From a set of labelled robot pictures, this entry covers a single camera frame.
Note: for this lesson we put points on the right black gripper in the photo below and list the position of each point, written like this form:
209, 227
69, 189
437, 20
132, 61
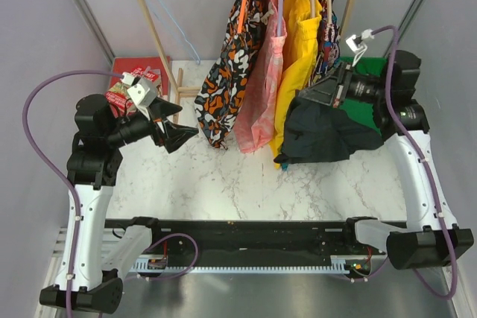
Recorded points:
322, 91

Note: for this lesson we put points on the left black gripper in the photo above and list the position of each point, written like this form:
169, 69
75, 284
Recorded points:
174, 135

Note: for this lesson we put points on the dark navy shorts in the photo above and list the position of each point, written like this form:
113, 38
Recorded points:
315, 133

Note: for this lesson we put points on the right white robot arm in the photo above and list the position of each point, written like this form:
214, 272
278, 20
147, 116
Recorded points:
431, 236

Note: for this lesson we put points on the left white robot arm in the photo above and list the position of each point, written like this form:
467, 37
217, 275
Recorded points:
87, 281

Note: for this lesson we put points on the comic print shorts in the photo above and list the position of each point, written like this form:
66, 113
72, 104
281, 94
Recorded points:
328, 48

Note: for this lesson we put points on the camouflage orange black shorts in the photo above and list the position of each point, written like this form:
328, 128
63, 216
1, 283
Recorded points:
222, 93

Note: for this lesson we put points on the pink patterned shorts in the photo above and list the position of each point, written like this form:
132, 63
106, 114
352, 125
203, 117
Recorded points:
254, 126

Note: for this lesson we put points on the yellow shorts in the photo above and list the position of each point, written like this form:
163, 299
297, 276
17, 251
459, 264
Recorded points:
299, 59

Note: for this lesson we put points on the wooden clothes rack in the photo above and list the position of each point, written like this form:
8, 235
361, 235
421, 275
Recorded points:
175, 85

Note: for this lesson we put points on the colourful paperback book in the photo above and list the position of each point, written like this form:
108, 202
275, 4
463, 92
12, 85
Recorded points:
117, 94

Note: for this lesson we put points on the large red book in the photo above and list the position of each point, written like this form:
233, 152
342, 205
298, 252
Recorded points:
124, 63

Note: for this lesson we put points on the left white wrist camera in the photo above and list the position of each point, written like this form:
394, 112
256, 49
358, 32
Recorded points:
140, 90

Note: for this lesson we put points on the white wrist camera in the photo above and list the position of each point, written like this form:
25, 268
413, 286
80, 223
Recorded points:
358, 44
140, 90

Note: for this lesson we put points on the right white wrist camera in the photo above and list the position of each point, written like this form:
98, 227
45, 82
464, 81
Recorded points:
358, 44

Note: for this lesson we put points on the blue wire hanger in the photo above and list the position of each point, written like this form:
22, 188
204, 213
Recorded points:
174, 29

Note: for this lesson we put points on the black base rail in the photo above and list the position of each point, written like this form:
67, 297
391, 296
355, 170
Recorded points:
242, 244

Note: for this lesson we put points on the grey slotted cable duct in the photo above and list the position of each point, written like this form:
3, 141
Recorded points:
146, 265

